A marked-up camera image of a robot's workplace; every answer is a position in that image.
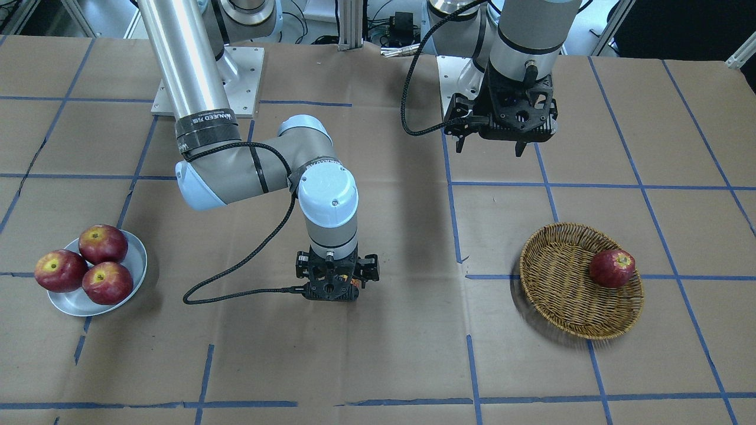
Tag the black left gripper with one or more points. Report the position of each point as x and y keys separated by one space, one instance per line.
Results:
x=456 y=114

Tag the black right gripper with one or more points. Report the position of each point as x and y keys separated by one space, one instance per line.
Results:
x=370 y=270

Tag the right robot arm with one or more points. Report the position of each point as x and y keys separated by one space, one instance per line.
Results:
x=218 y=166

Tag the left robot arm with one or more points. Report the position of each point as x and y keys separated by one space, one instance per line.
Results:
x=495 y=62

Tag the woven wicker basket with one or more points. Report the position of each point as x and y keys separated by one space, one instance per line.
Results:
x=554 y=274

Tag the dark red apple in basket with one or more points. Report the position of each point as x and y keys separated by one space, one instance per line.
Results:
x=612 y=268

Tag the red apple plate front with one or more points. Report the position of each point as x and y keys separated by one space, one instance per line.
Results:
x=107 y=284

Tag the red apple plate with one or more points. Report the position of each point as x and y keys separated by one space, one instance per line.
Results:
x=61 y=271
x=107 y=284
x=102 y=243

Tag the red apple plate back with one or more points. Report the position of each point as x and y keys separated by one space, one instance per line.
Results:
x=102 y=243

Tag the red apple plate outer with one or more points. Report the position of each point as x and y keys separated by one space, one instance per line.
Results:
x=61 y=271

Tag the black power adapter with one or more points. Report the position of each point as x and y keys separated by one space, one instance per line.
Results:
x=401 y=25

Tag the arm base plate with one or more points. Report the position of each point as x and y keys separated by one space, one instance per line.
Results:
x=460 y=75
x=195 y=82

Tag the aluminium profile post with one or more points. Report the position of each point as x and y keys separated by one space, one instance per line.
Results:
x=350 y=20

